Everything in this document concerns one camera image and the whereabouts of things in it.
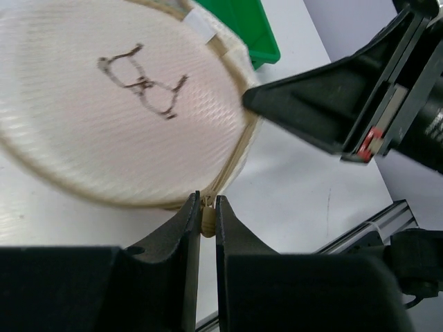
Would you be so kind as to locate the green plastic tray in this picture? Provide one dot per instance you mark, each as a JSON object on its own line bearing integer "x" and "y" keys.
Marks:
{"x": 248, "y": 20}

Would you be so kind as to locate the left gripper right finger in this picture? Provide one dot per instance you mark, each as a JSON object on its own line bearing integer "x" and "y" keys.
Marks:
{"x": 294, "y": 294}

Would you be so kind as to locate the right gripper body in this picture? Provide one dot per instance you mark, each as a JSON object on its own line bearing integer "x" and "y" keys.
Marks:
{"x": 407, "y": 118}

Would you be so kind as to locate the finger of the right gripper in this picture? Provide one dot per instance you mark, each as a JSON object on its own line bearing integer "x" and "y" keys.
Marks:
{"x": 329, "y": 106}

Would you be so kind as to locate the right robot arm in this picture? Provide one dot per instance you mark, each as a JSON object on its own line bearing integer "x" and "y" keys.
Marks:
{"x": 386, "y": 96}

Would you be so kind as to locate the white mesh laundry bag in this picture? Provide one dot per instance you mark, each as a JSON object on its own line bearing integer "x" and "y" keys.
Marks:
{"x": 112, "y": 113}

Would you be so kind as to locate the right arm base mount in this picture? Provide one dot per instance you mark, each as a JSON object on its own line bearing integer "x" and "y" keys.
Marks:
{"x": 413, "y": 255}

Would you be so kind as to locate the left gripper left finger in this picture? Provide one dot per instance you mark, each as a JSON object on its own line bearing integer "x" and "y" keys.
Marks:
{"x": 149, "y": 286}

